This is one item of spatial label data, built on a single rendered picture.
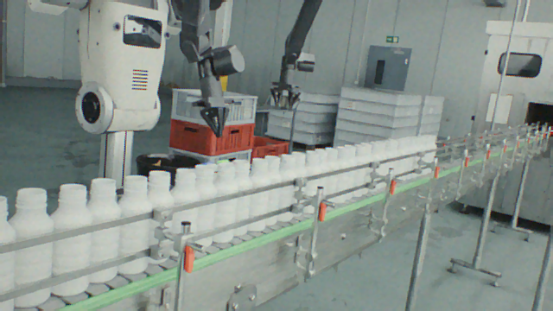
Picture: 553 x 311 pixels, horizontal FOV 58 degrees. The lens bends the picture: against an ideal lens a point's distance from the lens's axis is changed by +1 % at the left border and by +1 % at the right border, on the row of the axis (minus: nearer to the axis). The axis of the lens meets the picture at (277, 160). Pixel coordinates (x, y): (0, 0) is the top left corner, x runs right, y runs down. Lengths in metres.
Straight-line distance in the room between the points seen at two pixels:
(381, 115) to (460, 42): 4.26
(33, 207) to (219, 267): 0.41
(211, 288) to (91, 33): 0.87
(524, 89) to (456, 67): 5.96
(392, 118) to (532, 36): 2.71
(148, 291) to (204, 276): 0.14
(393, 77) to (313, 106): 3.92
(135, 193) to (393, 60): 11.35
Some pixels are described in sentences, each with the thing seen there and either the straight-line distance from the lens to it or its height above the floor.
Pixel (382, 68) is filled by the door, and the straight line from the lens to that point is 12.16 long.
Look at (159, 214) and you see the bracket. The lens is 0.87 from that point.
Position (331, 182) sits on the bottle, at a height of 1.07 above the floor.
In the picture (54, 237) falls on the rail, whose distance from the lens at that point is 0.78.
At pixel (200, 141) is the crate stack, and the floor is 0.76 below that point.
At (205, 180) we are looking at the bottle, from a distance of 0.99.
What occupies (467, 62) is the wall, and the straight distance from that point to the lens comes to 11.61.
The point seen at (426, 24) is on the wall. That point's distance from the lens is 11.96.
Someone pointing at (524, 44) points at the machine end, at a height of 1.88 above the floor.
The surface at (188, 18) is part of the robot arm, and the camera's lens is 1.28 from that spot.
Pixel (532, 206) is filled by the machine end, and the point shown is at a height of 0.26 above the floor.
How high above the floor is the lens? 1.38
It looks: 11 degrees down
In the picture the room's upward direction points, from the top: 7 degrees clockwise
